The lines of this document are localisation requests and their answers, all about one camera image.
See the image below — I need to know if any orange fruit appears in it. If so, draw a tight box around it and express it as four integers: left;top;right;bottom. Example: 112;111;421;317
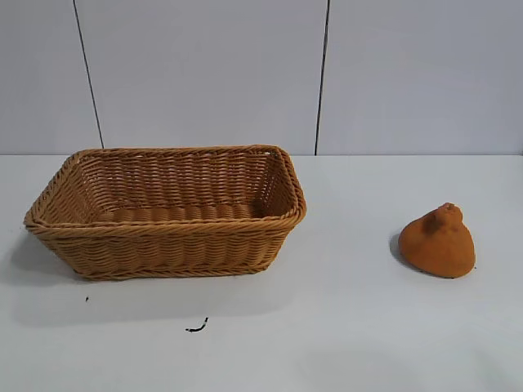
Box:
398;201;478;282

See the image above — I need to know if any brown woven wicker basket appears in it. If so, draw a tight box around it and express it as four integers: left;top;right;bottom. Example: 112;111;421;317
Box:
23;143;308;282

